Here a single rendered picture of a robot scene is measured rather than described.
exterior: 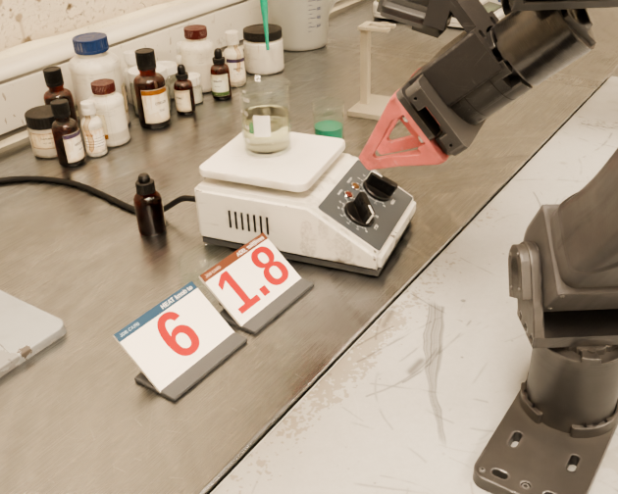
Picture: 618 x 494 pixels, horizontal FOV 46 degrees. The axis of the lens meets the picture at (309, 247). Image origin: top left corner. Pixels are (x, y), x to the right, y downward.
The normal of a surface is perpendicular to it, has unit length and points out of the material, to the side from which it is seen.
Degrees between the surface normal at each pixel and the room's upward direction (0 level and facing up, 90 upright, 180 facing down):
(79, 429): 0
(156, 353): 40
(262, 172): 0
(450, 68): 90
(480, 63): 90
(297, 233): 90
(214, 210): 90
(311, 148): 0
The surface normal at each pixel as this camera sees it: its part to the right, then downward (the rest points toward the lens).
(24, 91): 0.83, 0.27
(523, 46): -0.51, 0.33
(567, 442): -0.04, -0.85
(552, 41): -0.35, 0.54
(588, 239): -0.99, 0.04
